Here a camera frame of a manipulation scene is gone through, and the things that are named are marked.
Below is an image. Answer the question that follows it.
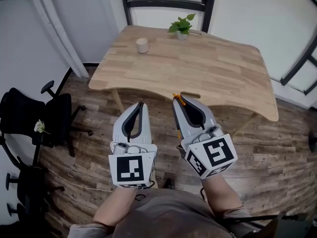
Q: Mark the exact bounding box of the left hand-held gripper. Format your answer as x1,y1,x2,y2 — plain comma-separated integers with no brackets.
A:
108,101,158,189

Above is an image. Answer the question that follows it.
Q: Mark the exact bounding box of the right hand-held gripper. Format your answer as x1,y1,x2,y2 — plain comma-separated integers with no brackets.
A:
172,95,239,179

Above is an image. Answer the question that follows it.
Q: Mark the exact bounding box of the beige cup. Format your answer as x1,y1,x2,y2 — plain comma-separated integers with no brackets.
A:
136,38,149,54

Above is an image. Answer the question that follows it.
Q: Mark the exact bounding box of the person's left forearm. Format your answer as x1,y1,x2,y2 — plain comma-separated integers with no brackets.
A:
93,185,140,227

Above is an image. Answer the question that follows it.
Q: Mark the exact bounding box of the person's right forearm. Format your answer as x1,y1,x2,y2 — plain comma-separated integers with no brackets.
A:
200,173,249,220

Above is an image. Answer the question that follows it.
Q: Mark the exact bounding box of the wooden table leg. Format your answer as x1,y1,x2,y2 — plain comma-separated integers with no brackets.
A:
111,89,125,114
232,112,259,136

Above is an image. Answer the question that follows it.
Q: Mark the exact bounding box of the black office chair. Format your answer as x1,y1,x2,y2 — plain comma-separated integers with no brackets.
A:
0,80,95,158
0,142,65,238

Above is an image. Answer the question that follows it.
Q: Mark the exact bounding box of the potted green plant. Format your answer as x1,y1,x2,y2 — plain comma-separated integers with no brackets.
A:
167,13,197,41

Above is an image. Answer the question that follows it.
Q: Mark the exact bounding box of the white flower sprig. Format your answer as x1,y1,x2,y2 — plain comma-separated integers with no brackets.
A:
34,119,52,135

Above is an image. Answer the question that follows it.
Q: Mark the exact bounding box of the person's grey shirt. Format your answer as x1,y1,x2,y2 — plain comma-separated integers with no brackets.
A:
68,188,262,238

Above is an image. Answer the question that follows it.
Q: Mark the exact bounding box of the black round stand base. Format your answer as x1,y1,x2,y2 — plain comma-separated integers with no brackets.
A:
308,130,317,154

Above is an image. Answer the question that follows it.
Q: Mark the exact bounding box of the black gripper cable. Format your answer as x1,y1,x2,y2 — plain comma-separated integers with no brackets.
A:
134,180,156,201

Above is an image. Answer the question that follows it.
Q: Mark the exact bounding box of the white floor cable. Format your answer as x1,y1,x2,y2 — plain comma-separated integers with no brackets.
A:
46,168,113,193

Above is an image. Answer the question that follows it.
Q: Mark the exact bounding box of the black slanted window frame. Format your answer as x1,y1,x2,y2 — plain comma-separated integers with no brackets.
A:
279,40,317,96

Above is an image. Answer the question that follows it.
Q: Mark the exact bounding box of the white wall pipe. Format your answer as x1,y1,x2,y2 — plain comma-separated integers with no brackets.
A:
26,0,90,79

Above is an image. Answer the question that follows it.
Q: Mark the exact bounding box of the black strap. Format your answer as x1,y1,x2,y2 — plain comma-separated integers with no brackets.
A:
222,214,299,226

